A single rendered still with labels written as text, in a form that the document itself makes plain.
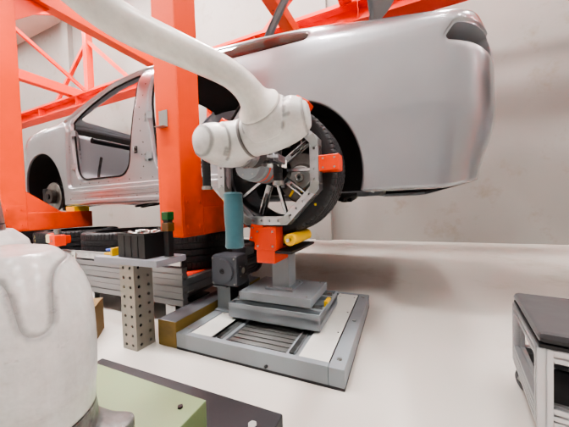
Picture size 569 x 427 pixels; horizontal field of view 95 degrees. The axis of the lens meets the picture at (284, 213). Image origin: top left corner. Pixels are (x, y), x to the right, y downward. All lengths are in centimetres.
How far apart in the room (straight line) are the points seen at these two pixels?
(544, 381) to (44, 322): 102
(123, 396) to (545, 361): 94
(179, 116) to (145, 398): 124
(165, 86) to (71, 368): 138
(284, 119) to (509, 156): 473
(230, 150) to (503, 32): 526
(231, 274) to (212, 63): 112
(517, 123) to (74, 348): 527
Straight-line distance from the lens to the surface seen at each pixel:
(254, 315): 143
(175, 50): 58
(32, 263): 43
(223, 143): 65
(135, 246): 137
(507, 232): 514
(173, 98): 156
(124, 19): 60
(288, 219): 120
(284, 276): 143
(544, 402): 102
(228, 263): 147
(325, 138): 126
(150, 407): 57
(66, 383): 45
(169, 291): 170
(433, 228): 494
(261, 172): 113
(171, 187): 148
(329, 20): 444
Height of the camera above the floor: 67
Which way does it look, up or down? 2 degrees down
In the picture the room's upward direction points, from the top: 2 degrees counter-clockwise
